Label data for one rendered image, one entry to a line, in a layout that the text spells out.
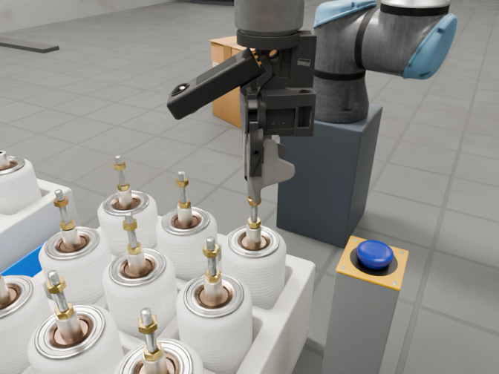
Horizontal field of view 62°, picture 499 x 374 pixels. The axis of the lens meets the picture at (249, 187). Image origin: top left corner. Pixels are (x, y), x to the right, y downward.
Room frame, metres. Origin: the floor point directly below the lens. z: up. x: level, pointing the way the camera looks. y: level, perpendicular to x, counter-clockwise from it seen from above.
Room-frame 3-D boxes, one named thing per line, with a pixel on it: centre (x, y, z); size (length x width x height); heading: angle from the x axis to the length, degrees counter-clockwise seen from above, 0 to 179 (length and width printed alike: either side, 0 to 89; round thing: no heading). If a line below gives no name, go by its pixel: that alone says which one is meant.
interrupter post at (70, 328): (0.32, 0.20, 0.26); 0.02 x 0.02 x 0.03
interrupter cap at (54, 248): (0.47, 0.26, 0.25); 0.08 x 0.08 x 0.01
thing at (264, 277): (0.48, -0.01, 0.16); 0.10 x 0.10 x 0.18
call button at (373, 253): (0.37, -0.14, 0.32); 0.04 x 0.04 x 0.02
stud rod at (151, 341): (0.27, 0.10, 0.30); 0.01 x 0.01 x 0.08
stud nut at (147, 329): (0.27, 0.10, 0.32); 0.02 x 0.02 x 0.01; 44
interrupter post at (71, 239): (0.47, 0.26, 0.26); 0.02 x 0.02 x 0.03
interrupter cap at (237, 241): (0.48, -0.01, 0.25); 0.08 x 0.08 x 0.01
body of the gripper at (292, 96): (0.48, -0.03, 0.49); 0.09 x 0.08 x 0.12; 97
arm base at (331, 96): (0.89, -0.19, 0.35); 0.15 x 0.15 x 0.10
